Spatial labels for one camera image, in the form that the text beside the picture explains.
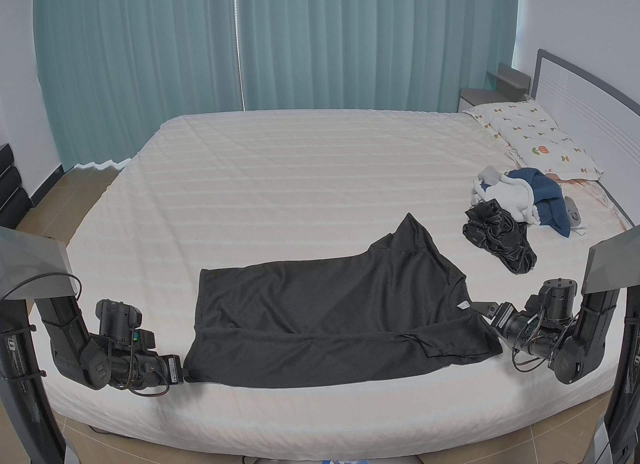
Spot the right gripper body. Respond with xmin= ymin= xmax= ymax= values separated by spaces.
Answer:
xmin=487 ymin=302 xmax=529 ymax=348

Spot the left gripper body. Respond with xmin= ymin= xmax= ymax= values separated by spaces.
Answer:
xmin=138 ymin=352 xmax=187 ymax=388

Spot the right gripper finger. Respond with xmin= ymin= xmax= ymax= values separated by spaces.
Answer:
xmin=469 ymin=300 xmax=499 ymax=321

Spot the black T-shirt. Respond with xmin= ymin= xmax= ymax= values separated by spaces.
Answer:
xmin=182 ymin=211 xmax=504 ymax=389

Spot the pile of clothes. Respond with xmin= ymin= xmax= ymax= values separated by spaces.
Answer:
xmin=462 ymin=166 xmax=586 ymax=275

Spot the bed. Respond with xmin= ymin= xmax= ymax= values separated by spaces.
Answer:
xmin=37 ymin=48 xmax=640 ymax=456

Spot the white printed pillow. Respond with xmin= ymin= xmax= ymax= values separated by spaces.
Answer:
xmin=462 ymin=100 xmax=604 ymax=181

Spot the grey bedside table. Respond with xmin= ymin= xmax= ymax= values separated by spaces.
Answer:
xmin=459 ymin=63 xmax=531 ymax=113

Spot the blue-green curtain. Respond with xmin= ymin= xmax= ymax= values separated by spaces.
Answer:
xmin=235 ymin=0 xmax=519 ymax=114
xmin=32 ymin=0 xmax=246 ymax=173

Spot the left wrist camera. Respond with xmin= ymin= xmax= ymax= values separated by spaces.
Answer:
xmin=130 ymin=329 xmax=157 ymax=354

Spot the black cable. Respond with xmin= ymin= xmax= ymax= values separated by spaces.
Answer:
xmin=510 ymin=339 xmax=554 ymax=373
xmin=0 ymin=273 xmax=83 ymax=303

